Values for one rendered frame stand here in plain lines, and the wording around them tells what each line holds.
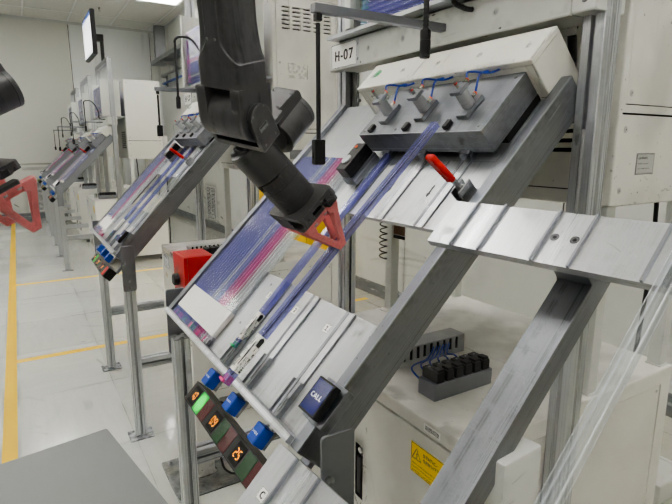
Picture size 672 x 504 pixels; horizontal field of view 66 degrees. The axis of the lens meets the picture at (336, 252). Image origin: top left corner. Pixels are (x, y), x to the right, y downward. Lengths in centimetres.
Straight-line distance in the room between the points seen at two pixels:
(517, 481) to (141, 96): 506
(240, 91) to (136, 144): 474
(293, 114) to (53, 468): 68
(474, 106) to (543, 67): 12
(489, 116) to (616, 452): 81
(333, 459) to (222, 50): 50
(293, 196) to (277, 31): 161
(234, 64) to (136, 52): 907
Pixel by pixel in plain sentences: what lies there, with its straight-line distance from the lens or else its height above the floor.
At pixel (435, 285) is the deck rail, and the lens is 76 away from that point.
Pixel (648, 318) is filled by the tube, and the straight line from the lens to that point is 49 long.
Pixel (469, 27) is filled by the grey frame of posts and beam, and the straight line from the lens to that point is 109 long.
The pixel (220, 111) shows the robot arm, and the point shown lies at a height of 115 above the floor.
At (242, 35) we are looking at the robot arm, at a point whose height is 123.
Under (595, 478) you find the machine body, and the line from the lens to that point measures 131.
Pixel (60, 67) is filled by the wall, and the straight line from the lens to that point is 946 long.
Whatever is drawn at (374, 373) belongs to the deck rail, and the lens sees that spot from 74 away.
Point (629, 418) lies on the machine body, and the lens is 134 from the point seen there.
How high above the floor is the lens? 111
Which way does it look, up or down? 11 degrees down
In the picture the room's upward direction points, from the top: straight up
